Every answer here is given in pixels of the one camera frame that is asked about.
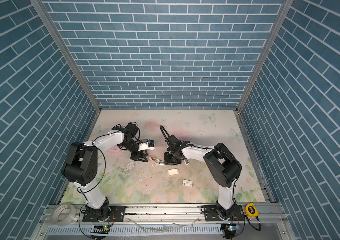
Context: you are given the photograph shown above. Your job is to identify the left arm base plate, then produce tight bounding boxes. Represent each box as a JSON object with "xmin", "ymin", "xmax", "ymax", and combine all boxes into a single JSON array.
[{"xmin": 80, "ymin": 206, "xmax": 127, "ymax": 223}]

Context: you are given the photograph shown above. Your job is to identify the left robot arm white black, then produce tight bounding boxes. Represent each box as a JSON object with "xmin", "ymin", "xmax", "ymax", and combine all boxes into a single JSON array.
[{"xmin": 61, "ymin": 122, "xmax": 154, "ymax": 222}]

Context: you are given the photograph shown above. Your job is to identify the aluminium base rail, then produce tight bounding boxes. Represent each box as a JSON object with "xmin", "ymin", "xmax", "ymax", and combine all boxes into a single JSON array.
[{"xmin": 39, "ymin": 203, "xmax": 288, "ymax": 226}]

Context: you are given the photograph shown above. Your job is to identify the clear tape roll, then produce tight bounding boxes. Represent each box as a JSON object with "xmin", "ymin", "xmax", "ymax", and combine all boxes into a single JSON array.
[{"xmin": 51, "ymin": 204, "xmax": 76, "ymax": 226}]

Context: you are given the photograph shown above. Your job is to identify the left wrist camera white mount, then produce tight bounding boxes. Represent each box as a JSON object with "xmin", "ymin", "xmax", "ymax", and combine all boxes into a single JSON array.
[{"xmin": 138, "ymin": 140, "xmax": 155, "ymax": 151}]

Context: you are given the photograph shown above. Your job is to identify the yellow tape measure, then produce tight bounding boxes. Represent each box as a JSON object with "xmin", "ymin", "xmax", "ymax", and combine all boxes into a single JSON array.
[{"xmin": 245, "ymin": 203, "xmax": 259, "ymax": 218}]

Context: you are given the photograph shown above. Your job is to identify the white slotted cable duct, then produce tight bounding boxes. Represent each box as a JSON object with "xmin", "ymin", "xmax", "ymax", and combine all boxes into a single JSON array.
[{"xmin": 46, "ymin": 224, "xmax": 223, "ymax": 237}]

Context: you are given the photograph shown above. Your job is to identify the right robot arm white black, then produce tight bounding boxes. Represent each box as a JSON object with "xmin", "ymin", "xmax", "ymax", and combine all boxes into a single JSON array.
[{"xmin": 164, "ymin": 135, "xmax": 242, "ymax": 220}]

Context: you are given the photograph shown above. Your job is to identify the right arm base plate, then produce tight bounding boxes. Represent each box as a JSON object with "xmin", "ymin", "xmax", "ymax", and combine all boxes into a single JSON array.
[{"xmin": 200, "ymin": 203, "xmax": 245, "ymax": 222}]

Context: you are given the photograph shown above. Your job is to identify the staple box tray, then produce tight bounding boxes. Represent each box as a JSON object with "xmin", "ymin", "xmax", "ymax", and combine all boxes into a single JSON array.
[{"xmin": 167, "ymin": 169, "xmax": 180, "ymax": 176}]

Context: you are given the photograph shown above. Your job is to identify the white staple box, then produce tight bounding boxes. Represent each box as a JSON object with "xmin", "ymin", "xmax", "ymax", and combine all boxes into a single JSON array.
[{"xmin": 183, "ymin": 180, "xmax": 193, "ymax": 187}]

